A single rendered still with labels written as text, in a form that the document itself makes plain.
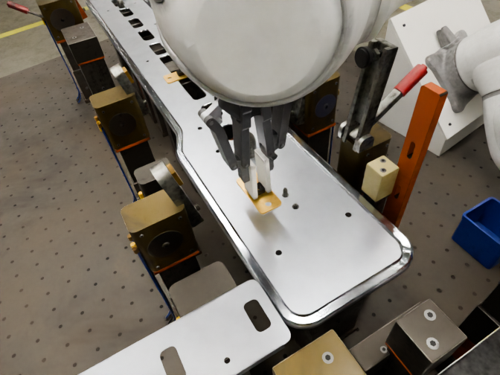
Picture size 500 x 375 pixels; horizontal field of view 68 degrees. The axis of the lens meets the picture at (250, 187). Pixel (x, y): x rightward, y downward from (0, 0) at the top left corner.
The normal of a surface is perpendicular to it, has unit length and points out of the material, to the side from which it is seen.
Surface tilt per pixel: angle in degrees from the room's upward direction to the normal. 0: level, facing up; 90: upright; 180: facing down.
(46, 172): 0
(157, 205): 0
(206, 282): 0
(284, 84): 87
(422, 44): 45
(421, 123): 90
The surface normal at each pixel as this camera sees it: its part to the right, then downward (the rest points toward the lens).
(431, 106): -0.87, 0.41
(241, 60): -0.06, 0.74
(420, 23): 0.36, -0.07
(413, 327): -0.08, -0.67
